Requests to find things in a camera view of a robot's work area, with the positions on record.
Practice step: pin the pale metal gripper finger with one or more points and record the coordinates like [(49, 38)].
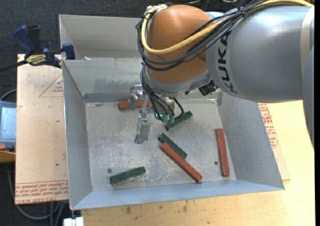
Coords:
[(143, 130), (135, 96)]

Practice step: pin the red-brown flat block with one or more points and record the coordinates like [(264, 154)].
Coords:
[(222, 152), (123, 105), (181, 162)]

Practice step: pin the dark green flat block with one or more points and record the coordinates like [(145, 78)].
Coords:
[(127, 175), (183, 118), (173, 145)]

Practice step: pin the grey metal bin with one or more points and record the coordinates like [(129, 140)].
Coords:
[(117, 132)]

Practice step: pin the brown cardboard board red print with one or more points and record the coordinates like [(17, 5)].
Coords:
[(40, 132)]

